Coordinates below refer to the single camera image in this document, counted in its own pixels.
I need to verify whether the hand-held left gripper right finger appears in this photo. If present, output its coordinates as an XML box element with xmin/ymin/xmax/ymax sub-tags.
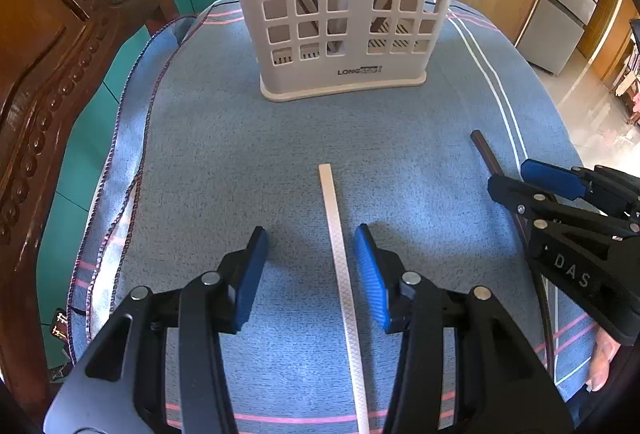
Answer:
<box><xmin>354</xmin><ymin>224</ymin><xmax>576</xmax><ymax>434</ymax></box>

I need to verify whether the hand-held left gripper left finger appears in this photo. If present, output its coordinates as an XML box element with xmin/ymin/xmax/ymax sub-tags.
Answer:
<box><xmin>45</xmin><ymin>226</ymin><xmax>269</xmax><ymax>434</ymax></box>

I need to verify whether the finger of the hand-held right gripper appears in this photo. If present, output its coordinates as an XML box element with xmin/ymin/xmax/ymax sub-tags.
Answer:
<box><xmin>521</xmin><ymin>160</ymin><xmax>640</xmax><ymax>215</ymax></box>
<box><xmin>489</xmin><ymin>175</ymin><xmax>631</xmax><ymax>315</ymax></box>

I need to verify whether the dark brown chopstick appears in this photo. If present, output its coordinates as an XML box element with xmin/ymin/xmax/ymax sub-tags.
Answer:
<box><xmin>471</xmin><ymin>130</ymin><xmax>557</xmax><ymax>380</ymax></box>

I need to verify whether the white chopstick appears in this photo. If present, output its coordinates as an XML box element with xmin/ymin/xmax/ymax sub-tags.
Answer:
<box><xmin>318</xmin><ymin>162</ymin><xmax>372</xmax><ymax>434</ymax></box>

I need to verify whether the white plastic lattice basket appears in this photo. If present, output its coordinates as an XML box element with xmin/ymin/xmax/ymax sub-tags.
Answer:
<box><xmin>214</xmin><ymin>0</ymin><xmax>476</xmax><ymax>103</ymax></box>

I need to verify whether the person's right hand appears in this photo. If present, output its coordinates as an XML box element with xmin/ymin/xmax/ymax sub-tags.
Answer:
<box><xmin>587</xmin><ymin>330</ymin><xmax>621</xmax><ymax>392</ymax></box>

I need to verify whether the household clutter pile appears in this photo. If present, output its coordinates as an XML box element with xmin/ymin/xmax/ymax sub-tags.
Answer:
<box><xmin>612</xmin><ymin>18</ymin><xmax>640</xmax><ymax>127</ymax></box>

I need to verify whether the blue striped towel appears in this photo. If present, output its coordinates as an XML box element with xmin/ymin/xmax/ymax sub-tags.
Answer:
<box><xmin>65</xmin><ymin>0</ymin><xmax>596</xmax><ymax>434</ymax></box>

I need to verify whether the grey cabinet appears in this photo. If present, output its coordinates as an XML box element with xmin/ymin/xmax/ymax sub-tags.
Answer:
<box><xmin>515</xmin><ymin>0</ymin><xmax>613</xmax><ymax>77</ymax></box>

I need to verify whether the carved wooden chair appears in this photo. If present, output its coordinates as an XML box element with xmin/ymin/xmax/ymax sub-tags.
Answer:
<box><xmin>0</xmin><ymin>0</ymin><xmax>181</xmax><ymax>420</ymax></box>

